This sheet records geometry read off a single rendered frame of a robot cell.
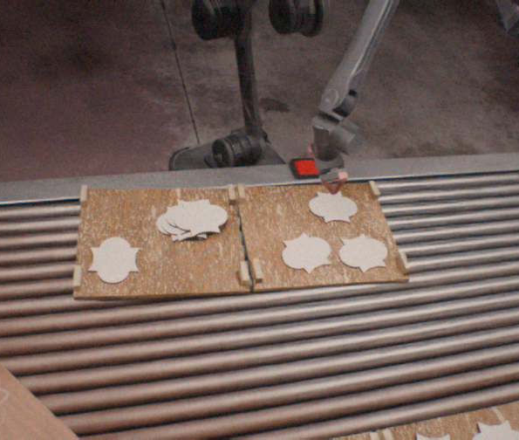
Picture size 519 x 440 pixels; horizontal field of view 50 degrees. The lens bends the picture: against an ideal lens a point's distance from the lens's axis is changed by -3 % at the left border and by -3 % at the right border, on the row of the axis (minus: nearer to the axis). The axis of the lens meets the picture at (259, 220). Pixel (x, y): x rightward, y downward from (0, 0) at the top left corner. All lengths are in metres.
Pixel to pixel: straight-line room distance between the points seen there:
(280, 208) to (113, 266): 0.48
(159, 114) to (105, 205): 1.88
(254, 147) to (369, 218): 1.11
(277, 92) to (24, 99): 1.51
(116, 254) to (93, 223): 0.12
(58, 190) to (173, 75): 2.19
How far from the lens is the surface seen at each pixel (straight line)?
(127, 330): 1.33
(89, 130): 3.28
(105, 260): 1.42
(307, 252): 1.48
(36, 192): 1.64
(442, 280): 1.60
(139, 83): 3.64
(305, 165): 1.74
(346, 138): 1.33
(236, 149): 2.56
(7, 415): 1.14
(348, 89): 1.36
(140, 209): 1.54
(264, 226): 1.52
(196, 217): 1.47
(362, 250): 1.52
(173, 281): 1.38
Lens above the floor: 2.05
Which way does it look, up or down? 47 degrees down
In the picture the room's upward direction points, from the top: 11 degrees clockwise
